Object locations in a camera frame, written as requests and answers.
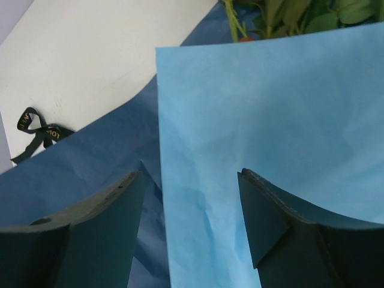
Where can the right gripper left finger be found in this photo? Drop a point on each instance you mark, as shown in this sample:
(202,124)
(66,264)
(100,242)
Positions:
(89,244)

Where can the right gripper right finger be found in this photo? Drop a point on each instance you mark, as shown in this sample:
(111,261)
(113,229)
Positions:
(294,243)

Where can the blue wrapping paper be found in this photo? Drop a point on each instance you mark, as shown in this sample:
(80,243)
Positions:
(304,112)

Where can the black gold-lettered ribbon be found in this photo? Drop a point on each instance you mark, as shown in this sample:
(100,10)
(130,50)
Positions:
(46,134)

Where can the pink orange flower bunch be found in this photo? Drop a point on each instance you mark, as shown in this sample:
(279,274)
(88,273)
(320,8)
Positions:
(285,18)

